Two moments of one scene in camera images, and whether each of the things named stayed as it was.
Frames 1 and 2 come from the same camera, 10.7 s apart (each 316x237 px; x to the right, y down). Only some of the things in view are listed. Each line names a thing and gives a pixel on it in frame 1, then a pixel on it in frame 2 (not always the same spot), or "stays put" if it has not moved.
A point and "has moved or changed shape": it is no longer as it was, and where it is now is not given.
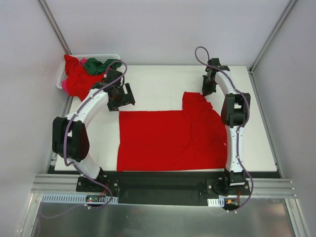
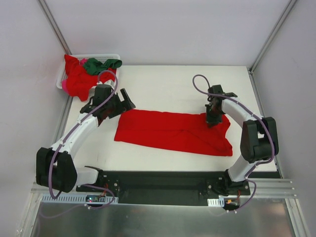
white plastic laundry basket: x=62 y=75 stays put
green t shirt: x=93 y=66 stays put
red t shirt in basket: x=79 y=83 stays put
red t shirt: x=193 y=138 has moved or changed shape
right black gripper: x=208 y=88 → x=213 y=117
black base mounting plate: x=174 y=187 stays put
